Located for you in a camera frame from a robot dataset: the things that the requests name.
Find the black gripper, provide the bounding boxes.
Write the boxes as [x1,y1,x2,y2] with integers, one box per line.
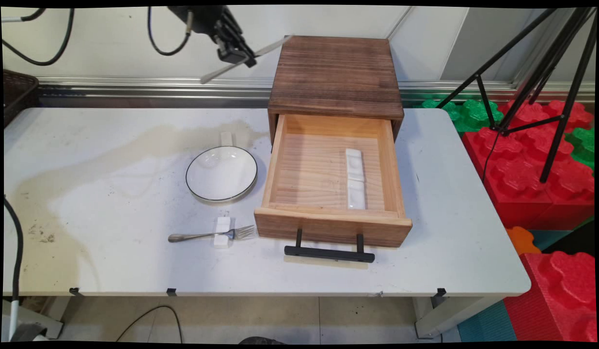
[167,6,258,68]

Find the silver table knife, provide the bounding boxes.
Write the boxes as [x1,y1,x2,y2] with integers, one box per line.
[200,34,295,84]

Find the dark wooden cabinet box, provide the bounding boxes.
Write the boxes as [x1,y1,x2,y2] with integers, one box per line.
[267,35,405,146]

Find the white plate with black rim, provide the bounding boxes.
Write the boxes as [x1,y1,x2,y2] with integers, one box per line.
[186,145,258,203]

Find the light wooden drawer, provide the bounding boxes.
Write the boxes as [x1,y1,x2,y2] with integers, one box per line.
[254,114,413,248]

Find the long white ceramic cutlery rest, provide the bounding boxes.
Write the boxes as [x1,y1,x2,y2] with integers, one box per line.
[345,148,367,210]

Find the silver fork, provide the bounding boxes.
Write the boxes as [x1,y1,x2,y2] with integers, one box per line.
[168,224,256,243]

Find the dark wicker basket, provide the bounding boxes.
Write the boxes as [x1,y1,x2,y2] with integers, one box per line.
[3,69,40,128]

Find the green foam block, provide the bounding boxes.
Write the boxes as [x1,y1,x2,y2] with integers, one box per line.
[422,98,504,134]
[565,127,596,170]

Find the large red foam block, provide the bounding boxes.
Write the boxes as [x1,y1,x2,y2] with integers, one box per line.
[462,99,596,231]

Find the black tripod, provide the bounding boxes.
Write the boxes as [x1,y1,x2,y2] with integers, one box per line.
[435,7,598,184]

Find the white table leg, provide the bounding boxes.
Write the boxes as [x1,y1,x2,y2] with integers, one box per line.
[412,296,504,339]

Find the orange foam piece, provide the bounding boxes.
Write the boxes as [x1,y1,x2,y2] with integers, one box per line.
[506,226,543,256]

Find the teal foam mat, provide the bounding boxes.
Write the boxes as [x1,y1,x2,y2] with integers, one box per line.
[457,301,518,343]

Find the black camera cable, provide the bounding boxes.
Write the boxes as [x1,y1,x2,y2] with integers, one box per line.
[147,6,194,57]

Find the aluminium rail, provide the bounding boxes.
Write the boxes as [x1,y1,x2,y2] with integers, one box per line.
[35,77,596,109]

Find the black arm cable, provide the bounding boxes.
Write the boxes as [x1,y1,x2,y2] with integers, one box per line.
[2,7,76,67]

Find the black drawer handle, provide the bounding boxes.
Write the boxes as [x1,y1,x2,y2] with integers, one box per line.
[284,228,376,264]

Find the thin black floor cable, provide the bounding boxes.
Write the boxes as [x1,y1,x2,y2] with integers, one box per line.
[116,304,184,343]

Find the thick dark cable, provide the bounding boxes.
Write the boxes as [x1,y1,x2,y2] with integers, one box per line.
[3,195,25,341]

